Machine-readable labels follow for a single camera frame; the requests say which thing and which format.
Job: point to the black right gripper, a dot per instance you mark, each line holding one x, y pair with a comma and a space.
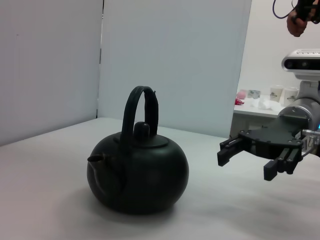
275, 140

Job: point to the dark green round teapot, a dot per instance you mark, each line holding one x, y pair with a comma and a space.
150, 175

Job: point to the black handheld controller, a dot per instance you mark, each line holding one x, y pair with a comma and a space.
306, 10

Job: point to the dark green teapot lid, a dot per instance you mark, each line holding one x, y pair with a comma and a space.
152, 141

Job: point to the person's hand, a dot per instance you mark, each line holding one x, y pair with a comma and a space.
295, 26

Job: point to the white background counter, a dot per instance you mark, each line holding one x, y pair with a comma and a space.
252, 125

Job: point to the crumpled white tissue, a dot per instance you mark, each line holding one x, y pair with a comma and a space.
265, 103

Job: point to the small white green package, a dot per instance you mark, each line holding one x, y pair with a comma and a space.
254, 94

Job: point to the pink soft object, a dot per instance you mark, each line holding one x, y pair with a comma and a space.
242, 94

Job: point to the white paper cup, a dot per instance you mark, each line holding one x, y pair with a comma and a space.
277, 93
290, 96

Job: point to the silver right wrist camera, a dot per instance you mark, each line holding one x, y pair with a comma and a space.
300, 62

